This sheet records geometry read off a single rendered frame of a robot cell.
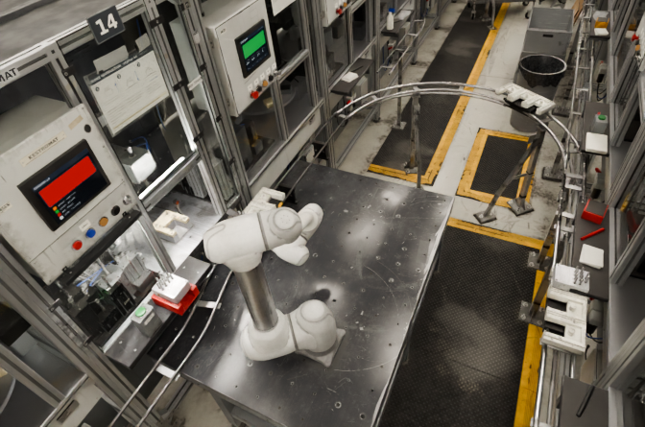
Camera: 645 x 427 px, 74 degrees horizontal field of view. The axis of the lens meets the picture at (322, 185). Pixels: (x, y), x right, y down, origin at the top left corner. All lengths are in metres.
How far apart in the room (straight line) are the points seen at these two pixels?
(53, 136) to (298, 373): 1.31
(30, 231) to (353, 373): 1.32
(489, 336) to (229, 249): 1.92
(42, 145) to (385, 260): 1.59
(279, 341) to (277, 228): 0.61
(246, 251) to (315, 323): 0.54
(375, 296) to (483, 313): 1.00
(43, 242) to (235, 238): 0.63
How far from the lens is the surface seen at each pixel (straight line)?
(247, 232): 1.36
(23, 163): 1.54
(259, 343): 1.81
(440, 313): 2.92
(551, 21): 5.38
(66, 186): 1.61
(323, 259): 2.30
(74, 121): 1.60
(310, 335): 1.83
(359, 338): 2.05
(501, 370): 2.81
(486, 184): 3.76
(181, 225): 2.33
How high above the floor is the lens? 2.49
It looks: 42 degrees down
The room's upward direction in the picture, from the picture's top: 7 degrees counter-clockwise
